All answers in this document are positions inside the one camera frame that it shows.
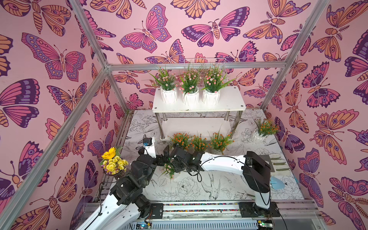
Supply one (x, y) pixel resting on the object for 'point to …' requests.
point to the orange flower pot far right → (259, 135)
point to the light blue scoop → (277, 184)
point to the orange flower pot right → (219, 142)
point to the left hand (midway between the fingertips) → (162, 144)
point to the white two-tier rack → (201, 119)
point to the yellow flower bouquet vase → (112, 162)
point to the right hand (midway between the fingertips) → (175, 163)
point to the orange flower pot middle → (199, 143)
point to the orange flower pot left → (181, 139)
